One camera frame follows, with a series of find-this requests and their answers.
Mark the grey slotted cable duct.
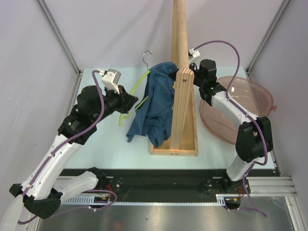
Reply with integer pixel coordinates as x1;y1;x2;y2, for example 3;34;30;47
60;193;241;207

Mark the left aluminium frame post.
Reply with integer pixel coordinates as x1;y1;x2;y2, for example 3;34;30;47
33;0;82;75

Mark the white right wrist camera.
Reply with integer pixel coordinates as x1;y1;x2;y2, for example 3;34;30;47
188;49;200;64

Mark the right aluminium frame post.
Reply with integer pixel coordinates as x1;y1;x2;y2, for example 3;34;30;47
245;0;292;75

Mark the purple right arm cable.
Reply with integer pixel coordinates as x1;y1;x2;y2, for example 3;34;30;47
196;40;269;218

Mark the dark blue t shirt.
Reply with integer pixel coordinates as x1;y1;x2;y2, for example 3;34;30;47
126;62;178;147

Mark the wooden rack with tray base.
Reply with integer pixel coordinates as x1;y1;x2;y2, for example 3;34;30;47
151;0;198;156

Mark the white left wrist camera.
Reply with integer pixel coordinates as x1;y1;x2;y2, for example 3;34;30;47
100;68;121;94

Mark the pink translucent plastic bowl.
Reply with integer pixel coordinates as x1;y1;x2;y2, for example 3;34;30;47
199;77;277;145

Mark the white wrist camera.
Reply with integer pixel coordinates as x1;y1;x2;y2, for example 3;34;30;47
188;49;200;64
100;68;121;94

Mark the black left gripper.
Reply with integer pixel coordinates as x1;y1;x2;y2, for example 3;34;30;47
91;83;138;124

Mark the green hanger with metal hook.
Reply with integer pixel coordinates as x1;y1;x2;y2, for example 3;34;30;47
118;50;152;127

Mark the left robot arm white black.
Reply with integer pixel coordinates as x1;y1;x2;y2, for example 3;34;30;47
9;85;138;219

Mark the aluminium frame post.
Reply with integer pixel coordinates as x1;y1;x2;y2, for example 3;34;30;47
245;0;292;75
33;0;82;75

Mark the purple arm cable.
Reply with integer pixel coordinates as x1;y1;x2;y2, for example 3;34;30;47
196;40;269;218
17;69;106;225

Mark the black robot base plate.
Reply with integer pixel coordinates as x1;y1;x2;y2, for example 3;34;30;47
59;168;281;203

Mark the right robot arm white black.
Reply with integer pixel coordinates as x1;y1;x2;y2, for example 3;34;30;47
190;59;273;193

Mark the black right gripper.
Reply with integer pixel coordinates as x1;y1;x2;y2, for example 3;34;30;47
169;60;205;88

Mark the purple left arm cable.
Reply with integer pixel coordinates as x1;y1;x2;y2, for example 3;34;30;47
17;69;106;225

